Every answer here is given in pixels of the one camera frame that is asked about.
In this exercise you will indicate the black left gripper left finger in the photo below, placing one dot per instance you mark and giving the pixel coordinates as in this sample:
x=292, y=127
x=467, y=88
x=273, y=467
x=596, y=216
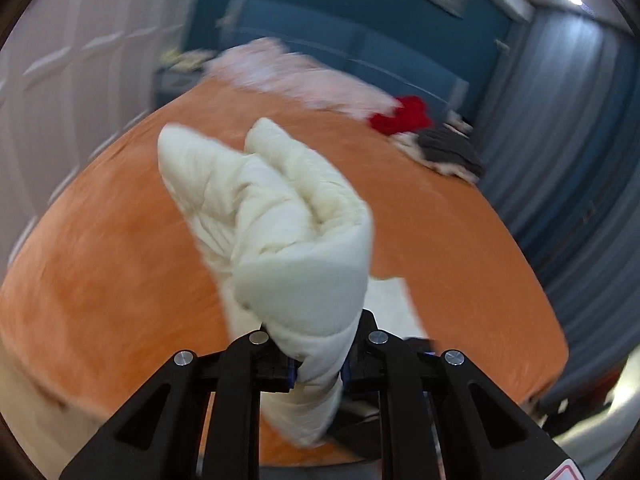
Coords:
x=196, y=417

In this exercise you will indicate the blue upholstered headboard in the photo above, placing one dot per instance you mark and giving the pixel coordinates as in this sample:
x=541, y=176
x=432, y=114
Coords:
x=347, y=46

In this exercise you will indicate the dark grey knitted garment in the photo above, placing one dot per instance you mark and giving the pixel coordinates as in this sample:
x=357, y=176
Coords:
x=445, y=146

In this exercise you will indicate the blue-grey curtain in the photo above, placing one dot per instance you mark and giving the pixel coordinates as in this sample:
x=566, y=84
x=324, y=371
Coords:
x=558, y=132

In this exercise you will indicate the red garment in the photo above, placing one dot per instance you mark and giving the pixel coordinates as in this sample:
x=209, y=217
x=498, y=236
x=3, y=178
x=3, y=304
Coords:
x=411, y=115

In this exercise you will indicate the pink crumpled bedding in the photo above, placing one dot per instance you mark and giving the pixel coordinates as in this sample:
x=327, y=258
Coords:
x=266, y=65

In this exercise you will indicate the dark bedside table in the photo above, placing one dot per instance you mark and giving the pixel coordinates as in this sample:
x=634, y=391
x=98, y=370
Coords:
x=169, y=84

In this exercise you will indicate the orange plush bed blanket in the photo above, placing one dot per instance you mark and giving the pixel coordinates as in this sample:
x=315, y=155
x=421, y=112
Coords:
x=109, y=284

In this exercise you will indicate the white quilted padded garment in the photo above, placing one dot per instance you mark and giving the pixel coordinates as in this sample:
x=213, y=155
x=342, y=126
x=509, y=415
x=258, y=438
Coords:
x=289, y=243

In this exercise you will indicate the white panelled wardrobe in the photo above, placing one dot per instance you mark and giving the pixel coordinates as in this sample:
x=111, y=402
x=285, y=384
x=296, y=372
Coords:
x=75, y=76

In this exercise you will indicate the yellow-white items on nightstand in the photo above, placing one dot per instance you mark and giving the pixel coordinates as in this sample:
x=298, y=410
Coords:
x=186, y=61

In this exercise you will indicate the white garment under grey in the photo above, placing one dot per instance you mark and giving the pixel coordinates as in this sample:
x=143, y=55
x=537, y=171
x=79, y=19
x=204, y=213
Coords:
x=406, y=143

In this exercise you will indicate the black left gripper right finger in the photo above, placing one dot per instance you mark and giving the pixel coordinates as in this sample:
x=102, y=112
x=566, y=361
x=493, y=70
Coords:
x=441, y=417

